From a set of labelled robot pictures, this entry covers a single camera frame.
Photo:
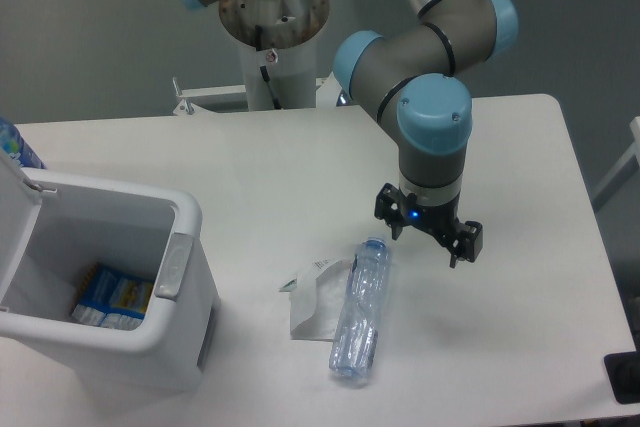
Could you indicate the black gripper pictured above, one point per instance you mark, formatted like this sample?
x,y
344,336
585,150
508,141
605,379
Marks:
x,y
397,211

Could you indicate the blue labelled bottle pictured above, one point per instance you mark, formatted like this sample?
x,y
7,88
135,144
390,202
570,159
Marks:
x,y
17,148

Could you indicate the white trash can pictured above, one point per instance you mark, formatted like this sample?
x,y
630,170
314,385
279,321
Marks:
x,y
145,231

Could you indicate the black device at edge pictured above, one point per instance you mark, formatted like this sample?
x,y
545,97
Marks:
x,y
623,373

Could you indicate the blue snack package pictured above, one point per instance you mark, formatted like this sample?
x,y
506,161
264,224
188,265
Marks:
x,y
112,299

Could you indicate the white paper bag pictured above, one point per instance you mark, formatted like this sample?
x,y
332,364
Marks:
x,y
316,296

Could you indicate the clear crushed plastic bottle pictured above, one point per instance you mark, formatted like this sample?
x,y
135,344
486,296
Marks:
x,y
354,345

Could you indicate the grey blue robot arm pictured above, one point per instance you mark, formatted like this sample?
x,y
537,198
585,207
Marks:
x,y
407,84

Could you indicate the white frame at right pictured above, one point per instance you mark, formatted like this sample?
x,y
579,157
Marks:
x,y
621,171

